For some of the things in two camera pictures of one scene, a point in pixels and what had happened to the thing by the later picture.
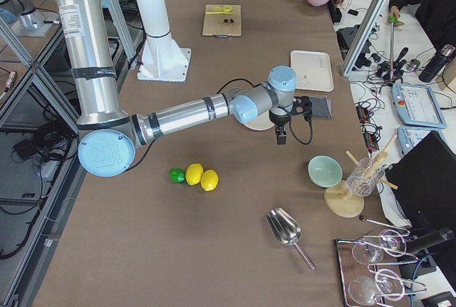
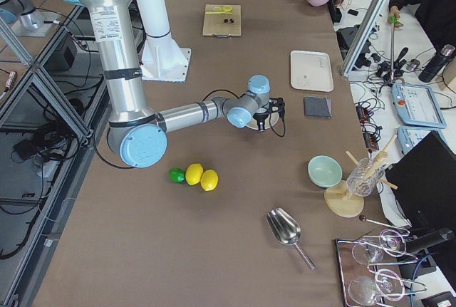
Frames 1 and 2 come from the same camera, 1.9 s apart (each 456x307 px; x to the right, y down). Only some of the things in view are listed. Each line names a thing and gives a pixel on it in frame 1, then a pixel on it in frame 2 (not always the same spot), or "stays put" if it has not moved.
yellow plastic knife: (218, 13) stays put
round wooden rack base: (341, 201) stays put
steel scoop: (287, 229) stays put
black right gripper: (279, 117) → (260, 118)
